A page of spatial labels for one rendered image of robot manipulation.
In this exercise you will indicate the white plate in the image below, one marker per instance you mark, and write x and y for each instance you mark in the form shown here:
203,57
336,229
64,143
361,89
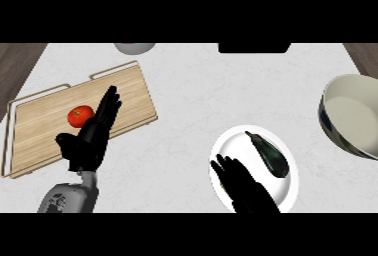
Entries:
267,160

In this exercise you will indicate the red tomato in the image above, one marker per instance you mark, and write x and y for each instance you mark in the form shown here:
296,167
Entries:
80,116

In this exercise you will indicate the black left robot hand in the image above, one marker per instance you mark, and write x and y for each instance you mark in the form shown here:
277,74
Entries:
94,133

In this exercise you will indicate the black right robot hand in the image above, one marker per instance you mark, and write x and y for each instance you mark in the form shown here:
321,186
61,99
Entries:
246,186

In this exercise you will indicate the large beige bowl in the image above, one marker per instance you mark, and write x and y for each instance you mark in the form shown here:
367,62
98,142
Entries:
352,115

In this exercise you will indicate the wooden cutting board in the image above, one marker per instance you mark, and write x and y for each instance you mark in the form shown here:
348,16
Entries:
75,116

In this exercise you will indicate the black appliance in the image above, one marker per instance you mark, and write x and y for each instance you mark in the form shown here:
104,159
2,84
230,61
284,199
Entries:
253,47

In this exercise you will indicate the small grey bowl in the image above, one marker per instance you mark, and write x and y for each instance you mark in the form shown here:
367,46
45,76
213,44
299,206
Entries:
134,47

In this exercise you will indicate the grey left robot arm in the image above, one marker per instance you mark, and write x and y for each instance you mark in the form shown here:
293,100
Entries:
69,196

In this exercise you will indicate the dark green squash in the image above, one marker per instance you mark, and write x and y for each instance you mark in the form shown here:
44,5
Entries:
271,155

